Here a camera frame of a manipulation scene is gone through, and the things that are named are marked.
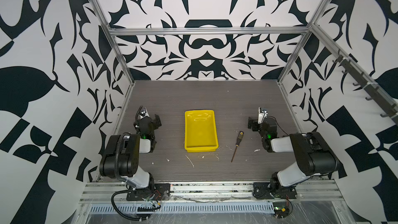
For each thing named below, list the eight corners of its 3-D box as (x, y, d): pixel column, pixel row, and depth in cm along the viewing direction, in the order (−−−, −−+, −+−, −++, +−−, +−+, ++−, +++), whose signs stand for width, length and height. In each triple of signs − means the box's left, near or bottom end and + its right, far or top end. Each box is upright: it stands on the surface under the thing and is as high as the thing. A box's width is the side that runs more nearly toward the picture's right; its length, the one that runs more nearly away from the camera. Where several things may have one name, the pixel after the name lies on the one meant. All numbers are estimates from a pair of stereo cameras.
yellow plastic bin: (183, 152, 88) (182, 147, 83) (186, 116, 103) (185, 110, 98) (216, 152, 88) (218, 147, 83) (214, 116, 103) (215, 110, 98)
